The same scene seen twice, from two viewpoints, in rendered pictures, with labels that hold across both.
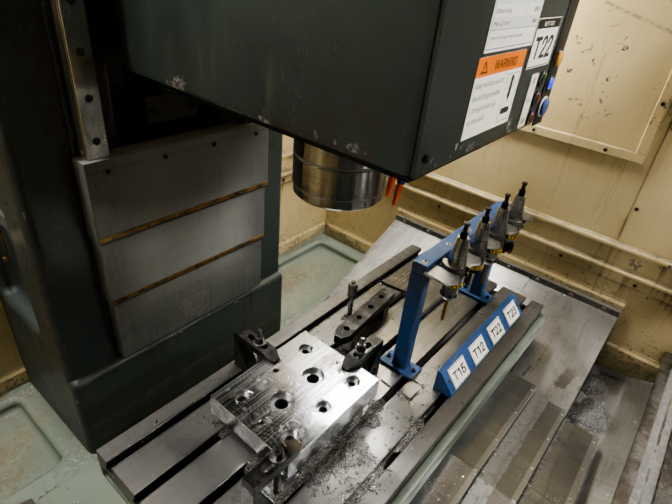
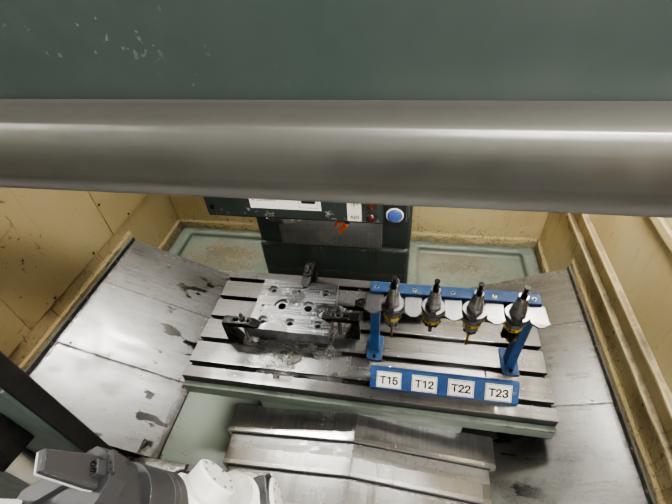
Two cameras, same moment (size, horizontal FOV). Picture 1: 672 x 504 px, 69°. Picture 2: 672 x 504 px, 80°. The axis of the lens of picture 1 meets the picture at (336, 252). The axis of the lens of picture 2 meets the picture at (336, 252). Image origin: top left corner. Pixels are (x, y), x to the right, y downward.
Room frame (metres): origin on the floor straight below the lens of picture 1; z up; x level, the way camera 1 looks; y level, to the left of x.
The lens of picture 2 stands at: (0.51, -0.86, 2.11)
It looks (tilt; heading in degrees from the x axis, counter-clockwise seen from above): 43 degrees down; 66
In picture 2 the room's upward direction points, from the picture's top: 5 degrees counter-clockwise
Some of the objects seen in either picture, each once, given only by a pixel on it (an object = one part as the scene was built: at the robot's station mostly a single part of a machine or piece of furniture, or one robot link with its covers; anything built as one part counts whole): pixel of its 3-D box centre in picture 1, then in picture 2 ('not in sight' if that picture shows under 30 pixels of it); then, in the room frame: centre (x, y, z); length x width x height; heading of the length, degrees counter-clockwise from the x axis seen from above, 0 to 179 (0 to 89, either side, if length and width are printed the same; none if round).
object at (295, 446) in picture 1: (274, 471); (242, 326); (0.54, 0.07, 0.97); 0.13 x 0.03 x 0.15; 143
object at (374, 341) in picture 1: (360, 360); (341, 321); (0.85, -0.09, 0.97); 0.13 x 0.03 x 0.15; 143
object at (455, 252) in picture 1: (460, 249); (393, 294); (0.93, -0.27, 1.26); 0.04 x 0.04 x 0.07
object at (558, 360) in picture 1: (442, 325); (486, 366); (1.28, -0.38, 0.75); 0.89 x 0.70 x 0.26; 53
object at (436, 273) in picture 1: (443, 276); (373, 303); (0.89, -0.24, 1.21); 0.07 x 0.05 x 0.01; 53
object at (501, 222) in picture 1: (500, 219); (477, 301); (1.11, -0.41, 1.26); 0.04 x 0.04 x 0.07
